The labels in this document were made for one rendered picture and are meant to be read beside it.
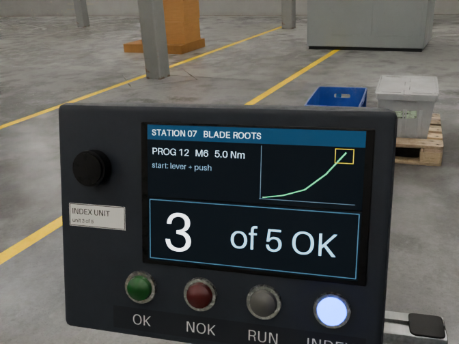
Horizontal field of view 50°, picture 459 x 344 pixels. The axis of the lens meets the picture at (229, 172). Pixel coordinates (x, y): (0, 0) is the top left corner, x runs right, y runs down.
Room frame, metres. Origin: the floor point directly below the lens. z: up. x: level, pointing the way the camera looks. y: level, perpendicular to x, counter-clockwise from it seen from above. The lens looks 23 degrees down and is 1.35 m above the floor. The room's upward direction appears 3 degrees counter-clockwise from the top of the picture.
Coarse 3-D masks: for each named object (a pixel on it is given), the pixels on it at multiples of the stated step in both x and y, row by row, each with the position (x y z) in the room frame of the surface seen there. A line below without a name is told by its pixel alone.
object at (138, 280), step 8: (136, 272) 0.33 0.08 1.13; (144, 272) 0.33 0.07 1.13; (128, 280) 0.33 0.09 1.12; (136, 280) 0.32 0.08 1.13; (144, 280) 0.32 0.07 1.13; (152, 280) 0.33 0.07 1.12; (128, 288) 0.32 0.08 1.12; (136, 288) 0.32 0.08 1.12; (144, 288) 0.32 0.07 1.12; (152, 288) 0.32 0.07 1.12; (128, 296) 0.33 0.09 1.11; (136, 296) 0.32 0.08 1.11; (144, 296) 0.32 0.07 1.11; (152, 296) 0.32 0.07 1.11
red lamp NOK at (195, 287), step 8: (192, 280) 0.32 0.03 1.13; (200, 280) 0.32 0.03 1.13; (208, 280) 0.32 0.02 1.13; (184, 288) 0.32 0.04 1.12; (192, 288) 0.31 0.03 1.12; (200, 288) 0.31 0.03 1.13; (208, 288) 0.31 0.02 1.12; (184, 296) 0.32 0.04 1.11; (192, 296) 0.31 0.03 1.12; (200, 296) 0.31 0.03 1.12; (208, 296) 0.31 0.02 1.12; (216, 296) 0.31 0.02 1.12; (192, 304) 0.31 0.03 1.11; (200, 304) 0.31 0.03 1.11; (208, 304) 0.31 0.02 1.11
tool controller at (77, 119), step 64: (64, 128) 0.38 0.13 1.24; (128, 128) 0.36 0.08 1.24; (192, 128) 0.35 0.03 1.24; (256, 128) 0.34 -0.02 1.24; (320, 128) 0.32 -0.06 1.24; (384, 128) 0.31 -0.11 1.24; (64, 192) 0.37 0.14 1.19; (128, 192) 0.35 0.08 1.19; (192, 192) 0.34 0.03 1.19; (256, 192) 0.32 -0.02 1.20; (320, 192) 0.31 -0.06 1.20; (384, 192) 0.30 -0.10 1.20; (64, 256) 0.35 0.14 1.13; (128, 256) 0.34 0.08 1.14; (256, 256) 0.31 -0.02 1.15; (320, 256) 0.30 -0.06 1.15; (384, 256) 0.29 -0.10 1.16; (128, 320) 0.32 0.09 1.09; (192, 320) 0.31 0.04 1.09; (256, 320) 0.30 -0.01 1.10; (384, 320) 0.28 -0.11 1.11
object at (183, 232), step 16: (160, 208) 0.34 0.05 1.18; (176, 208) 0.34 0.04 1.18; (192, 208) 0.33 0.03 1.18; (208, 208) 0.33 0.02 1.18; (160, 224) 0.34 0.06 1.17; (176, 224) 0.33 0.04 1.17; (192, 224) 0.33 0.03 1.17; (208, 224) 0.33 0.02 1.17; (160, 240) 0.33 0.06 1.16; (176, 240) 0.33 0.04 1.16; (192, 240) 0.33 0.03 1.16; (208, 240) 0.32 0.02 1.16; (160, 256) 0.33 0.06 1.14; (176, 256) 0.33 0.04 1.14; (192, 256) 0.32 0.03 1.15; (208, 256) 0.32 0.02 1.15
